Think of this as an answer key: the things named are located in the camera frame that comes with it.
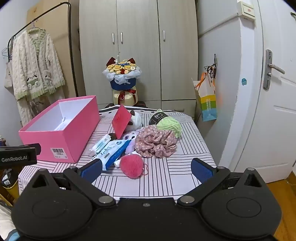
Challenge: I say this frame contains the white plush toy brown ears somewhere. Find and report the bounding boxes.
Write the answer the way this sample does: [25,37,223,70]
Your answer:
[125,110,143,130]

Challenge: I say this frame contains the pink fluffy pompom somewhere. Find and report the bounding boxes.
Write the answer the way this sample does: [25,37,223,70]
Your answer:
[119,154,148,179]

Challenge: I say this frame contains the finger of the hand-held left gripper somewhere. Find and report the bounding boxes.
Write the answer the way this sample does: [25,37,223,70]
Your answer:
[0,143,41,160]

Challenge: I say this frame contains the pink cardboard box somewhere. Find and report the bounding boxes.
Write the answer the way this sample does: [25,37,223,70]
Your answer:
[18,95,101,163]

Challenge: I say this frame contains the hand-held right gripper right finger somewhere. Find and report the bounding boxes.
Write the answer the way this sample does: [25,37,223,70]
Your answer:
[177,158,269,207]

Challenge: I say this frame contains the beige wooden board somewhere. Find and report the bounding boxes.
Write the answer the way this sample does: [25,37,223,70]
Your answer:
[25,2,80,98]

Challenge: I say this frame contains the beige light switch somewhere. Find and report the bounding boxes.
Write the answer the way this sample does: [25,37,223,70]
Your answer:
[238,1,255,19]

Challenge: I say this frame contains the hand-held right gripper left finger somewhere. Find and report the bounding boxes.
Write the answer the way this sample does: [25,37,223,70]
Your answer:
[31,159,116,208]

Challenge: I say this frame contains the wire clothes hanger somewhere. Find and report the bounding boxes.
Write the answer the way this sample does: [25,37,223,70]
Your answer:
[28,19,46,32]

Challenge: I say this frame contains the black clothes rack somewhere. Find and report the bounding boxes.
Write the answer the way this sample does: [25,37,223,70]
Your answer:
[7,2,78,98]

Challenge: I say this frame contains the red envelope with gold print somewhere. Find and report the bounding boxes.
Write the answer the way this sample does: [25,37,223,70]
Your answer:
[112,105,132,139]

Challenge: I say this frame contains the pink floral scrunchie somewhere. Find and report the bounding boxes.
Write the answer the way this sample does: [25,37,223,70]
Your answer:
[135,125,178,158]

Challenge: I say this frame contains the silver door handle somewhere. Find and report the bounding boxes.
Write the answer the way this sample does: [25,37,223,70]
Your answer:
[263,49,285,90]

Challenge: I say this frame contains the black cables on hook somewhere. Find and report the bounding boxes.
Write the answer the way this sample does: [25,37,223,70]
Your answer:
[203,54,218,79]

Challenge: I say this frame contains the white door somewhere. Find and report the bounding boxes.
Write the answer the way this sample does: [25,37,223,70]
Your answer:
[217,0,296,183]

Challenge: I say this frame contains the cream knitted cardigan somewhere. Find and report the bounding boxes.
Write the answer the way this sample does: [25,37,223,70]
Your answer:
[10,27,66,127]

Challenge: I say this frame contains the grey wardrobe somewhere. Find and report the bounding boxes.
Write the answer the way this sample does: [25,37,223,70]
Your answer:
[79,0,199,117]

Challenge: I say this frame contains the empty wire hangers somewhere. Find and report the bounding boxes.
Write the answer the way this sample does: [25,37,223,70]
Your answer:
[1,45,12,58]

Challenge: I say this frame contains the green yarn skein black label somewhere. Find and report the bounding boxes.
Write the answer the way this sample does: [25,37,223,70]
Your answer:
[149,109,183,139]

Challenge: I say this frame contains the flower bouquet blue wrapping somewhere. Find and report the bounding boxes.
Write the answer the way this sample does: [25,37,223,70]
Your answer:
[102,57,142,106]

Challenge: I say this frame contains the white tote bag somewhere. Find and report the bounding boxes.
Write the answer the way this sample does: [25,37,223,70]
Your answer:
[3,61,14,95]

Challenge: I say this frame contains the blue white wipes packet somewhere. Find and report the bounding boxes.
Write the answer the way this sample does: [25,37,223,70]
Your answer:
[89,139,133,171]

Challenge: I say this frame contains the white tube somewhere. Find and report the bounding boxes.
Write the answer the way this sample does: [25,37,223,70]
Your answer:
[88,134,113,157]

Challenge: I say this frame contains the colourful striped paper bag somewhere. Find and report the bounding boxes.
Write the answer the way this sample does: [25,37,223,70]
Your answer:
[191,72,218,122]

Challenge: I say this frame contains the small white plush toy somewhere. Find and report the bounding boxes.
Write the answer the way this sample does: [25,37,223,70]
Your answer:
[121,131,140,154]

